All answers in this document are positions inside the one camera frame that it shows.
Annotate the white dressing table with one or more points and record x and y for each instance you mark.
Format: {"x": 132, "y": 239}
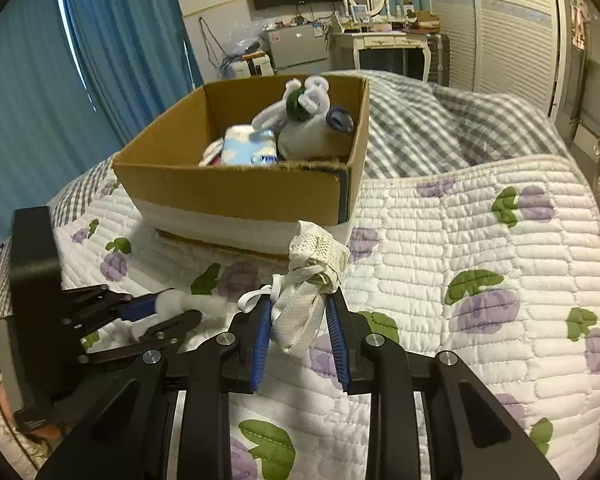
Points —
{"x": 347, "y": 42}

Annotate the grey checked bedsheet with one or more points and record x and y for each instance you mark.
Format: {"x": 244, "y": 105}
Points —
{"x": 416, "y": 130}

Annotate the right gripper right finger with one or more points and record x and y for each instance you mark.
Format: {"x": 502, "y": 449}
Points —
{"x": 470, "y": 435}

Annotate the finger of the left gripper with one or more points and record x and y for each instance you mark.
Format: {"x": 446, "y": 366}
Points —
{"x": 91, "y": 307}
{"x": 163, "y": 336}

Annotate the floral quilted blanket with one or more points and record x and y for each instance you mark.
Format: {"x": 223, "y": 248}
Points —
{"x": 499, "y": 263}

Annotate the white sliding wardrobe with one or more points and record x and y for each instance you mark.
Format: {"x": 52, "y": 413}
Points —
{"x": 504, "y": 46}

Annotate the brown cardboard box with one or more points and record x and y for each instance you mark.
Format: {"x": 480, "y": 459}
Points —
{"x": 249, "y": 207}

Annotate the blue tissue pack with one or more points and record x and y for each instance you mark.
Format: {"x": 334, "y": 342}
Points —
{"x": 245, "y": 146}

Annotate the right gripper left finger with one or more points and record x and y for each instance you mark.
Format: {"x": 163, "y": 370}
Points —
{"x": 126, "y": 433}

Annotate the blue window curtain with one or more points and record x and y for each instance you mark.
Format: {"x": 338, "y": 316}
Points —
{"x": 78, "y": 80}

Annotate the silver mini fridge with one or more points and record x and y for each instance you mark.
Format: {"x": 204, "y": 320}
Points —
{"x": 300, "y": 49}

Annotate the floral tissue pouch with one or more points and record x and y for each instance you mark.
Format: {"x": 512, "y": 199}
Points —
{"x": 212, "y": 154}

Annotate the white fuzzy flower toy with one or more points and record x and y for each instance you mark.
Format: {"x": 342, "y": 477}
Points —
{"x": 301, "y": 101}

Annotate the white sock blue trim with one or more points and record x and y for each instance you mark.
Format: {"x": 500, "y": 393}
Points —
{"x": 322, "y": 137}

